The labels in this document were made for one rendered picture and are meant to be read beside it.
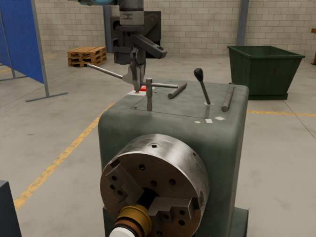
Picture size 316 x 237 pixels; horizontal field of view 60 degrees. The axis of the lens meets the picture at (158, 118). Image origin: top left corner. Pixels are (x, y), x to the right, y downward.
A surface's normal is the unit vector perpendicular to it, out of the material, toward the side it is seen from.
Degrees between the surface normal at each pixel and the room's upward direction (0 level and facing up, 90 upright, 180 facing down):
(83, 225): 0
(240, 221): 0
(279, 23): 90
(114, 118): 35
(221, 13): 90
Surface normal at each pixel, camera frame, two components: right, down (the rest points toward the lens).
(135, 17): 0.36, 0.35
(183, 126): -0.20, -0.55
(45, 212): 0.00, -0.93
